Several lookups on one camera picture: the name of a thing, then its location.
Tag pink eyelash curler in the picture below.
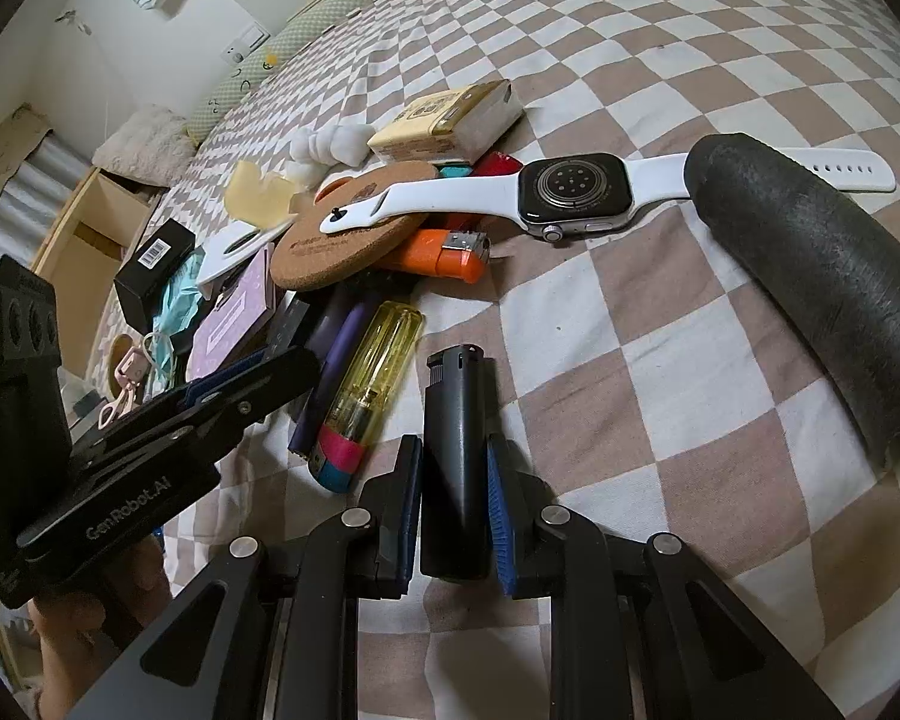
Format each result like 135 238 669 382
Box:
112 349 158 400

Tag plain black lighter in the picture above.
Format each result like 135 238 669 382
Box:
418 343 494 582

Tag yellow tissue packet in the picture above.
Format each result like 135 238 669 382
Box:
366 79 527 166

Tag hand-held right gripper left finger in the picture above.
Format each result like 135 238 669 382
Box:
64 433 426 720

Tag teal face mask pack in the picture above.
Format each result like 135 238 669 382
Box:
146 251 205 338

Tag white fluffy pillow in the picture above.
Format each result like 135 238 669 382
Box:
91 105 197 190

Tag purple pen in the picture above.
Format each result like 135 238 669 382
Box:
287 304 380 458

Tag white plush toy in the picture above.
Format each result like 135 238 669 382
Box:
283 122 374 190

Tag grey curtain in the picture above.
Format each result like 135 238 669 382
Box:
0 136 91 278

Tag green face mask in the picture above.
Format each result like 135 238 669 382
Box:
141 330 188 398

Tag black flat case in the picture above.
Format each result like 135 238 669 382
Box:
266 292 327 361

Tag black foam cylinder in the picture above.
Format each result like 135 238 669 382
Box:
685 133 900 472

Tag person's left hand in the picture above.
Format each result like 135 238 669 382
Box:
28 536 177 720

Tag wooden bedside shelf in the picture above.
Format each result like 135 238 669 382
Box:
28 167 164 380

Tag white strap smartwatch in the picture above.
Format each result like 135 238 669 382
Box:
319 150 897 245

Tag green long bolster pillow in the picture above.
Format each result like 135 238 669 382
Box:
186 0 425 145

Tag brown wooden disc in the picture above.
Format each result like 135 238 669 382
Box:
107 332 145 391

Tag purple notebook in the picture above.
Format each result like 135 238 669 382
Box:
186 246 280 383

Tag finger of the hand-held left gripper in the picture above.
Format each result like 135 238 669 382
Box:
182 345 319 411
70 358 325 482

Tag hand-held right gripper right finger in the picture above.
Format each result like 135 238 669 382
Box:
484 431 845 720

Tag clear yellow lighter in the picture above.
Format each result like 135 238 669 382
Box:
307 300 426 496

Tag white ridged bar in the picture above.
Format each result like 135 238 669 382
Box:
193 216 299 287

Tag red small case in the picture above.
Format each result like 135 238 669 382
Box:
469 150 526 181

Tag round cork coaster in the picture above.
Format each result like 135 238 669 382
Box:
270 160 430 293

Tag black cardboard box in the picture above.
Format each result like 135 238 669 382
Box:
112 219 197 336

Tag beige printed valance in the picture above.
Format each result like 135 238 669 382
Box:
0 106 52 192

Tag orange lighter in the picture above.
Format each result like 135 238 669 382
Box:
381 227 492 284

